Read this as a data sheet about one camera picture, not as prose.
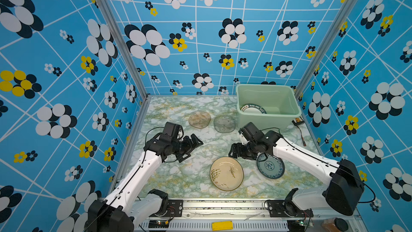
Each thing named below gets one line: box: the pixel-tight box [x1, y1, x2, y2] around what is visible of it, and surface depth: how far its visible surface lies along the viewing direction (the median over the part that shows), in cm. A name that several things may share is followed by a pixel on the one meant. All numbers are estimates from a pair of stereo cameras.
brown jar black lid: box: [321, 216, 349, 232], surface depth 64 cm
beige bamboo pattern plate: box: [209, 156, 245, 192], surface depth 85 cm
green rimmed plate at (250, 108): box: [240, 103, 268, 114], surface depth 110 cm
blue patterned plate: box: [256, 152, 286, 179], surface depth 86 cm
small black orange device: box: [291, 116, 305, 126], surface depth 106 cm
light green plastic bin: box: [235, 83, 303, 131], surface depth 107 cm
